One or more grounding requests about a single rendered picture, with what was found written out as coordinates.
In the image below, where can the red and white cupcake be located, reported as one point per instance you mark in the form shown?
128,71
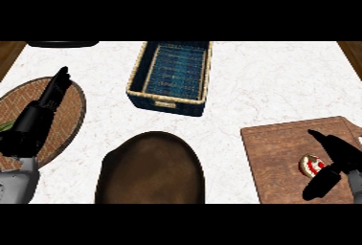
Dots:
311,165

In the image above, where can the black round appliance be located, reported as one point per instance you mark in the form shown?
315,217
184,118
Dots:
63,43

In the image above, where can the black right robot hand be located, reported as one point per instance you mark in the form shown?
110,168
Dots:
340,153

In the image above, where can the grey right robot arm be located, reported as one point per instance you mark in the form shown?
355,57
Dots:
357,185

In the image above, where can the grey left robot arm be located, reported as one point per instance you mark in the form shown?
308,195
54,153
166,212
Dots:
18,182

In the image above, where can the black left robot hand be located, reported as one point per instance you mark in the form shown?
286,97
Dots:
33,124

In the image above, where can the green vegetable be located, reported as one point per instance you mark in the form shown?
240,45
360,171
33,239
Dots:
7,126

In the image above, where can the brown wooden cutting board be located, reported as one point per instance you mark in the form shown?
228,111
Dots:
287,159

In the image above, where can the blue wicker basket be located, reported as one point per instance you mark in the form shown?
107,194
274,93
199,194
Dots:
172,77

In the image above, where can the brown oval wooden bowl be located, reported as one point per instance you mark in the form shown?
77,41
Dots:
150,169

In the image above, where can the round brown woven placemat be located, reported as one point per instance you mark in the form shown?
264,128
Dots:
66,121

